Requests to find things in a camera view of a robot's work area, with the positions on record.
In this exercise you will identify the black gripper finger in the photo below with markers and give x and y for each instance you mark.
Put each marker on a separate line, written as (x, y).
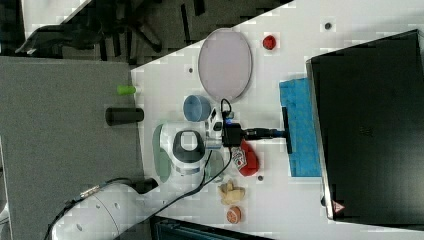
(260, 137)
(263, 131)

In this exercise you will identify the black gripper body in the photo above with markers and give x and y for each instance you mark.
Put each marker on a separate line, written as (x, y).
(232, 135)

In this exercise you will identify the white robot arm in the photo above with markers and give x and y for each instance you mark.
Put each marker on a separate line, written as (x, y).
(181, 153)

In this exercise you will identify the red ketchup bottle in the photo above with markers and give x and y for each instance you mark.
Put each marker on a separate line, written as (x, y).
(245, 159)

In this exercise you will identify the blue plastic cup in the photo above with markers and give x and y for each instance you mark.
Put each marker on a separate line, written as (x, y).
(196, 108)

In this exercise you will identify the toy french fries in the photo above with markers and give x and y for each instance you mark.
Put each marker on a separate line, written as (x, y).
(230, 194)

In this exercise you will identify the lavender round plate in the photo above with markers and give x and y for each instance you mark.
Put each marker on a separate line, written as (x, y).
(225, 64)

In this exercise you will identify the green perforated colander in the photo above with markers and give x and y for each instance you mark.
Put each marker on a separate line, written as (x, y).
(161, 158)

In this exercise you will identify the toy orange slice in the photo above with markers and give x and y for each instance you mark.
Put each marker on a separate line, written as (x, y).
(234, 215)

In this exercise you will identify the toy strawberry near plate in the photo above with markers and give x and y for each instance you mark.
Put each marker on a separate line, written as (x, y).
(269, 42)

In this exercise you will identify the green small cylinder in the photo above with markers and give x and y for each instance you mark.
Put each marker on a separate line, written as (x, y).
(126, 90)

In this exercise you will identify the black office chair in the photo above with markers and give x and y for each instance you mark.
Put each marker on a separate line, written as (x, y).
(80, 23)

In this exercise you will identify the blue metal frame rail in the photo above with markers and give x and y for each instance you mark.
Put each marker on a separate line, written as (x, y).
(171, 229)

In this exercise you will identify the black cylinder post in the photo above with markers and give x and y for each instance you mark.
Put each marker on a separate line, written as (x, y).
(119, 116)

